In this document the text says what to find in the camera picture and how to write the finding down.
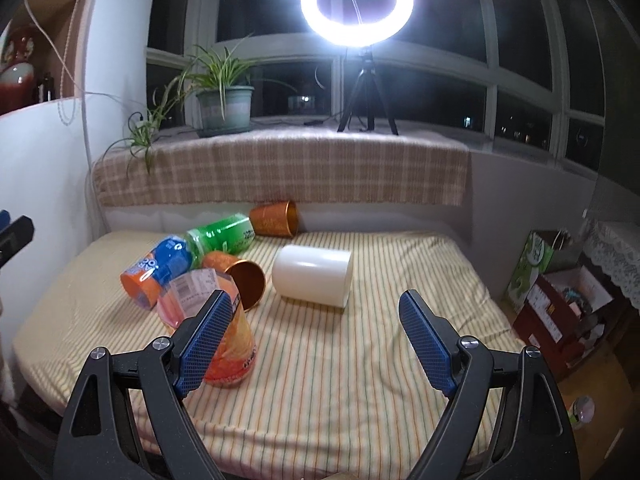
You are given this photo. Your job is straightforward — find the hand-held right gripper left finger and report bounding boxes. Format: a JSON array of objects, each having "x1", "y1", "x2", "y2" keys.
[{"x1": 52, "y1": 289, "x2": 236, "y2": 480}]

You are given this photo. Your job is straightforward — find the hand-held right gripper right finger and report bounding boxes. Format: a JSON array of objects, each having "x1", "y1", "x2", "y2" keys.
[{"x1": 397, "y1": 289, "x2": 583, "y2": 480}]

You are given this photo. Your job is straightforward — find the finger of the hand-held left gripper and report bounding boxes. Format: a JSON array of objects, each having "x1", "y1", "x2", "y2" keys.
[{"x1": 0, "y1": 209, "x2": 36, "y2": 271}]

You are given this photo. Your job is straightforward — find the white cup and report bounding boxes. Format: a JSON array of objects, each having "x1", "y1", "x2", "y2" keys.
[{"x1": 271, "y1": 244, "x2": 353, "y2": 313}]

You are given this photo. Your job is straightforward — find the orange cup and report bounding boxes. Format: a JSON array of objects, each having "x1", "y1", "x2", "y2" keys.
[
  {"x1": 201, "y1": 251, "x2": 267, "y2": 311},
  {"x1": 249, "y1": 200, "x2": 300, "y2": 238}
]

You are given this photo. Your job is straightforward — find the orange clear plastic bottle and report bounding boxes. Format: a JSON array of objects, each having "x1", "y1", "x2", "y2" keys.
[{"x1": 157, "y1": 269, "x2": 257, "y2": 390}]

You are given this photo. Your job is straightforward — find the blue bottle with orange cap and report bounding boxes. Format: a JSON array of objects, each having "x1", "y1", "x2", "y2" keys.
[{"x1": 120, "y1": 235, "x2": 201, "y2": 311}]

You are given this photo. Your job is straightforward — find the green plastic bottle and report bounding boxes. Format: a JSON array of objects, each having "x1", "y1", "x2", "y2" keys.
[{"x1": 186, "y1": 213, "x2": 256, "y2": 261}]

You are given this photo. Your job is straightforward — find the red cardboard box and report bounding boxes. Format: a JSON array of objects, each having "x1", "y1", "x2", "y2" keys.
[{"x1": 512, "y1": 265, "x2": 631, "y2": 382}]

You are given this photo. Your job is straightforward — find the green carton box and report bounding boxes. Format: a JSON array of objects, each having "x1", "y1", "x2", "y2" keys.
[{"x1": 505, "y1": 230, "x2": 581, "y2": 321}]

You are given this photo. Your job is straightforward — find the red and white vase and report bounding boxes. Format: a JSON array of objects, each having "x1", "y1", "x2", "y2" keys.
[{"x1": 0, "y1": 62, "x2": 37, "y2": 116}]

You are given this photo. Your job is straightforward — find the small clear jar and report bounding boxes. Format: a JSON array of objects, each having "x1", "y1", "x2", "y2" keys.
[{"x1": 567, "y1": 395, "x2": 599, "y2": 431}]

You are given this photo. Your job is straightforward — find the plaid cloth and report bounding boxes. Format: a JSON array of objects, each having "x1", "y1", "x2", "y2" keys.
[{"x1": 91, "y1": 127, "x2": 472, "y2": 208}]

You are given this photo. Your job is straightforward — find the red patterned ornament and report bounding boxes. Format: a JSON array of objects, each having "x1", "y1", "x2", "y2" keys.
[{"x1": 2, "y1": 25, "x2": 40, "y2": 68}]

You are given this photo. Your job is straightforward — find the white lace cloth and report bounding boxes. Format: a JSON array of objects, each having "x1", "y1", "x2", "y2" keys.
[{"x1": 582, "y1": 217, "x2": 640, "y2": 311}]

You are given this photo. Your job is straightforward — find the wooden shelf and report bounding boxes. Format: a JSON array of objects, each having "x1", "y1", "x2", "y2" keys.
[{"x1": 0, "y1": 0, "x2": 97, "y2": 117}]

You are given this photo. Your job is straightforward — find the potted spider plant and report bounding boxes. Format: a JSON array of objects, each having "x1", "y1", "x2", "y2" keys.
[{"x1": 102, "y1": 35, "x2": 296, "y2": 176}]

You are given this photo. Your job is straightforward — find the black tripod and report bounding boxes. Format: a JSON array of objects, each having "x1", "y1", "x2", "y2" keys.
[{"x1": 336, "y1": 49, "x2": 400, "y2": 136}]

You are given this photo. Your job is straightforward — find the white cord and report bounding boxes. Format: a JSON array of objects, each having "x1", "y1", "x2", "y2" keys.
[{"x1": 22, "y1": 0, "x2": 93, "y2": 127}]

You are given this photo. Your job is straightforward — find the ring light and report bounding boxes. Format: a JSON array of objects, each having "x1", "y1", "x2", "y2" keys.
[{"x1": 300, "y1": 0, "x2": 416, "y2": 52}]

